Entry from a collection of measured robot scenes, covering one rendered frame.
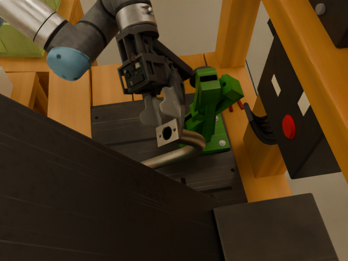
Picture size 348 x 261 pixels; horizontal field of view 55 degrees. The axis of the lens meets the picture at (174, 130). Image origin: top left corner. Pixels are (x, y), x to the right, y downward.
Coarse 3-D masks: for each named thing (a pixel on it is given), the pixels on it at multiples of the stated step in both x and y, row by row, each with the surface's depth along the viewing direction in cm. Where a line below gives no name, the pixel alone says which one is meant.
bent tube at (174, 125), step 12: (156, 132) 65; (168, 132) 66; (180, 132) 62; (192, 132) 67; (192, 144) 68; (204, 144) 71; (156, 156) 83; (168, 156) 80; (180, 156) 78; (192, 156) 76; (156, 168) 83
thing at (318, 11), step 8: (312, 0) 39; (320, 0) 37; (328, 0) 36; (336, 0) 34; (344, 0) 33; (320, 8) 36; (328, 8) 36; (336, 8) 35; (344, 8) 33; (320, 16) 38; (328, 16) 36; (336, 16) 35; (344, 16) 33; (328, 24) 36; (336, 24) 35; (344, 24) 34; (328, 32) 36; (336, 32) 35; (344, 32) 34; (336, 40) 35; (344, 40) 35
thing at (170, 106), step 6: (162, 90) 62; (168, 90) 63; (174, 90) 63; (168, 96) 62; (174, 96) 63; (162, 102) 61; (168, 102) 62; (174, 102) 63; (162, 108) 60; (168, 108) 61; (174, 108) 62; (180, 108) 62; (168, 114) 61; (174, 114) 62; (180, 114) 62; (180, 120) 63; (180, 126) 63
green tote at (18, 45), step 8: (48, 0) 141; (56, 0) 151; (56, 8) 150; (8, 24) 123; (0, 32) 126; (8, 32) 126; (16, 32) 126; (0, 40) 129; (8, 40) 130; (16, 40) 130; (24, 40) 130; (0, 48) 133; (8, 48) 133; (16, 48) 133; (24, 48) 133; (32, 48) 133; (40, 48) 135; (8, 56) 137; (16, 56) 137; (24, 56) 137; (32, 56) 137; (40, 56) 137
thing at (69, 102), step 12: (60, 84) 116; (72, 84) 116; (84, 84) 116; (48, 96) 113; (60, 96) 113; (72, 96) 113; (84, 96) 113; (48, 108) 110; (60, 108) 110; (72, 108) 110; (84, 108) 110; (60, 120) 108; (72, 120) 108; (84, 120) 108; (84, 132) 105
